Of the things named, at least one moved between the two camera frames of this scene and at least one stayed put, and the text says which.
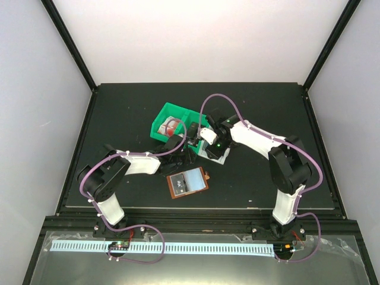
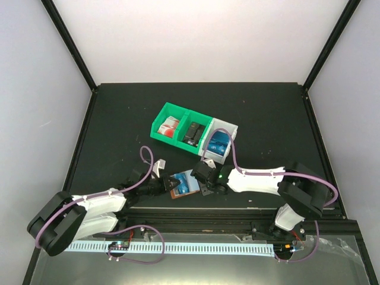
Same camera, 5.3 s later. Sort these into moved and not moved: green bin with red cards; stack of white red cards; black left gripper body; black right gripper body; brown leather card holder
Moved: black left gripper body; black right gripper body
Not moved: green bin with red cards; brown leather card holder; stack of white red cards
